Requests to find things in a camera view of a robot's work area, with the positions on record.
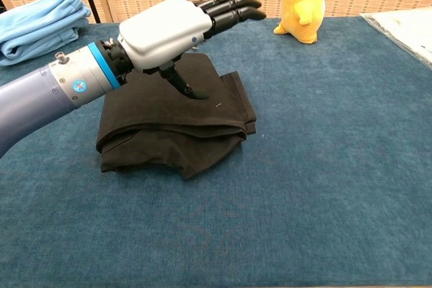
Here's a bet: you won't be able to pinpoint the dark blue table mat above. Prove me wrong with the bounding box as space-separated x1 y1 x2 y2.
0 14 432 288

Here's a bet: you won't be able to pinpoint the clear plastic bag with papers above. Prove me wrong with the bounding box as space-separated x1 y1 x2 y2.
359 11 432 71

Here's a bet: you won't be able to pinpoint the yellow plush toy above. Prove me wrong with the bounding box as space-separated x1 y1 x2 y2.
273 0 333 45

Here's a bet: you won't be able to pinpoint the folded light blue fleece garment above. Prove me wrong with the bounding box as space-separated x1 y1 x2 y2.
0 0 92 67

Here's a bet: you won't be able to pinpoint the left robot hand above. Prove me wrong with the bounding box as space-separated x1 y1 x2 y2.
117 0 267 102

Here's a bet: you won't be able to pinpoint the black trousers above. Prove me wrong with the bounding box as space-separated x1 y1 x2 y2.
95 52 257 181

